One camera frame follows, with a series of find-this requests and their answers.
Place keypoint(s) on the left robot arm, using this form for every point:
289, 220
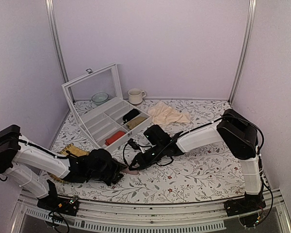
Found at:
18, 154

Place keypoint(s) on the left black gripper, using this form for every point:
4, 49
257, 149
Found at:
117, 167

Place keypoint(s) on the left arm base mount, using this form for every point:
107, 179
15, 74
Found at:
54, 203

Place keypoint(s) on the cream beige underwear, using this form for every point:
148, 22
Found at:
163, 115

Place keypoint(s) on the aluminium front rail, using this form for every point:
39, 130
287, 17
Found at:
105, 217

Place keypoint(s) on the aluminium corner post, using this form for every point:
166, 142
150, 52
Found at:
244, 49
55, 38

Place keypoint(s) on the right aluminium corner post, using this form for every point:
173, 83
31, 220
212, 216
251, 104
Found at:
244, 49

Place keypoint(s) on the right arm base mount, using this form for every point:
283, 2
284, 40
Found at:
244, 205

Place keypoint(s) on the woven bamboo tray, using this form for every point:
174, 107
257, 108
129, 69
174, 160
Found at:
73, 150

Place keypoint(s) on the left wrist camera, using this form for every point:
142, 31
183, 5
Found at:
98, 161

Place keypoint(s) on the olive rolled garment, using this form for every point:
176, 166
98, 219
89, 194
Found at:
135, 122

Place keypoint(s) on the black rolled garment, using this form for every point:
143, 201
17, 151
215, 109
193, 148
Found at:
130, 115

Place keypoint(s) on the red rolled garment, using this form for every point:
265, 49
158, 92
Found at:
114, 137

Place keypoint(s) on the white ceramic mug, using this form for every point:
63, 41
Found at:
136, 96

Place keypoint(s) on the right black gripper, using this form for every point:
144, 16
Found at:
137, 160

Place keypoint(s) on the floral patterned table mat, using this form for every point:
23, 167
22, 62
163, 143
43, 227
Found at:
206, 173

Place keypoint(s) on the white framed glass lid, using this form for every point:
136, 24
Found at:
83, 88

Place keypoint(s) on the pink and white underwear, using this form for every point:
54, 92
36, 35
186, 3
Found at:
131, 172

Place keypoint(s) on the left aluminium corner post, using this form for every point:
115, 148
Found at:
55, 38

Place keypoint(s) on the clear glass bowl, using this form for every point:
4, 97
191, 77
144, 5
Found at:
100, 98

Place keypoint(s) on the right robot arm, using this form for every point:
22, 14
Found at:
243, 138

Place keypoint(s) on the white divided organizer box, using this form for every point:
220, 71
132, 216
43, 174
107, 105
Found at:
98, 123

